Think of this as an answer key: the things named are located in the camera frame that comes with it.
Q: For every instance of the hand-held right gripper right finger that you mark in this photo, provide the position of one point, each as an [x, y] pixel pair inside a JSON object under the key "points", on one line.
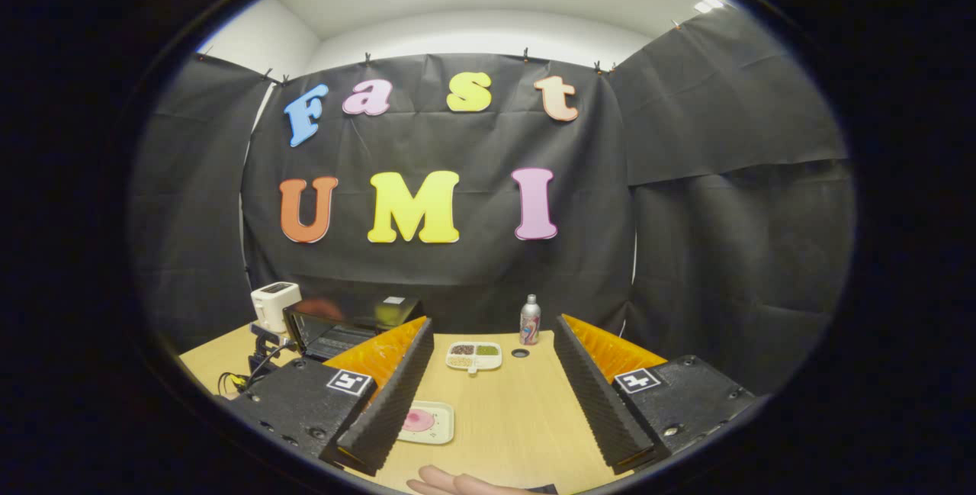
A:
{"points": [[595, 392]]}

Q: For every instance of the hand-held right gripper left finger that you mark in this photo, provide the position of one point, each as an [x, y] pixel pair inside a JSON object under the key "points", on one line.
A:
{"points": [[393, 392]]}

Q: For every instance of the pink round food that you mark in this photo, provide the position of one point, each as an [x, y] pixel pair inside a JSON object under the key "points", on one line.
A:
{"points": [[419, 421]]}

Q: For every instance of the pale square plate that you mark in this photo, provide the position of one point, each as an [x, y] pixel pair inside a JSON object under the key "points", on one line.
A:
{"points": [[442, 422]]}

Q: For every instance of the black electric oven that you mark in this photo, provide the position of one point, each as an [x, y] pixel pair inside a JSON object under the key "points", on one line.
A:
{"points": [[328, 339]]}

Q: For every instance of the white toaster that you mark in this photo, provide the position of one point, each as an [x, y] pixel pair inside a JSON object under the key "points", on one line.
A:
{"points": [[274, 304]]}

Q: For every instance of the white divided snack dish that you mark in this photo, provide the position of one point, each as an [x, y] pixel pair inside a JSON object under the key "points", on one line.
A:
{"points": [[474, 356]]}

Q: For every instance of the silver spray bottle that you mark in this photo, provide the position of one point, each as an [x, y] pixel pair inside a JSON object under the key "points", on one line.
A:
{"points": [[530, 321]]}

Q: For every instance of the black backdrop cloth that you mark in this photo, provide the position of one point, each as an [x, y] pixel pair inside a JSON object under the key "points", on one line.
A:
{"points": [[457, 266]]}

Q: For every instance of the small ceiling light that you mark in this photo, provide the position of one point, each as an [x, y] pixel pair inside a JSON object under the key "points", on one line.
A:
{"points": [[709, 3]]}

